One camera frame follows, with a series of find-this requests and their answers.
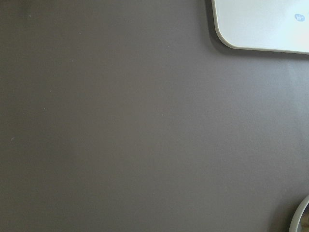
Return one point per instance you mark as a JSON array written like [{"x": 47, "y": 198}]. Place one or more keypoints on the cream rabbit tray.
[{"x": 263, "y": 25}]

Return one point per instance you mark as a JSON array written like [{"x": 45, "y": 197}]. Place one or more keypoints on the white round plate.
[{"x": 300, "y": 220}]

